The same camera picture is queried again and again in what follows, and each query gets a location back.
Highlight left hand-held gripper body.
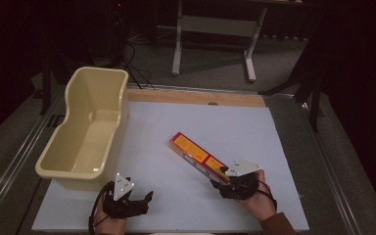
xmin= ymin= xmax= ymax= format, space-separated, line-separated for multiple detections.
xmin=102 ymin=172 xmax=149 ymax=219

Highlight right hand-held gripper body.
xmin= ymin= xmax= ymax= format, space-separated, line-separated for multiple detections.
xmin=218 ymin=159 xmax=263 ymax=201

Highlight long orange red box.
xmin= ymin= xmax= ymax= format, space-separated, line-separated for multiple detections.
xmin=168 ymin=131 xmax=232 ymax=186

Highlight person's left hand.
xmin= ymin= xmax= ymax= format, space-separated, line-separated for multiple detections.
xmin=93 ymin=197 xmax=127 ymax=235

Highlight person's right hand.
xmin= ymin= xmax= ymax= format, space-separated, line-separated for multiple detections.
xmin=238 ymin=169 xmax=278 ymax=223

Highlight white table mat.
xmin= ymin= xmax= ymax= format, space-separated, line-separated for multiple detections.
xmin=31 ymin=100 xmax=310 ymax=233

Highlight cream plastic tub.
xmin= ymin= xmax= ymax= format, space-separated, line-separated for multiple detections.
xmin=34 ymin=66 xmax=130 ymax=192

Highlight wooden board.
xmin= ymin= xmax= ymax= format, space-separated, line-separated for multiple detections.
xmin=125 ymin=88 xmax=267 ymax=109

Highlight black stand legs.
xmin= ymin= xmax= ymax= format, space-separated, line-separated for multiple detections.
xmin=258 ymin=19 xmax=327 ymax=133

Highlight black metal stand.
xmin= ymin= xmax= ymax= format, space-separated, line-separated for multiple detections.
xmin=38 ymin=19 xmax=89 ymax=116

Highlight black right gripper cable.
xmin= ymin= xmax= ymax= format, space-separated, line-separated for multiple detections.
xmin=257 ymin=178 xmax=278 ymax=211

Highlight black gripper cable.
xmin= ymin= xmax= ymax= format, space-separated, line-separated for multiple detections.
xmin=257 ymin=178 xmax=278 ymax=211
xmin=88 ymin=182 xmax=115 ymax=235

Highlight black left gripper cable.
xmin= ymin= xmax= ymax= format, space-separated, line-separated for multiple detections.
xmin=88 ymin=182 xmax=115 ymax=235

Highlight metal rail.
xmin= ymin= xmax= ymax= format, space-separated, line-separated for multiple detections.
xmin=298 ymin=97 xmax=364 ymax=235
xmin=0 ymin=85 xmax=67 ymax=223

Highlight black floor cables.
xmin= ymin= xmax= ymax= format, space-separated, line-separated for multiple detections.
xmin=111 ymin=3 xmax=156 ymax=90

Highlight white metal table frame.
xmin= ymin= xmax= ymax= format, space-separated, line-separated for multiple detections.
xmin=171 ymin=0 xmax=268 ymax=83

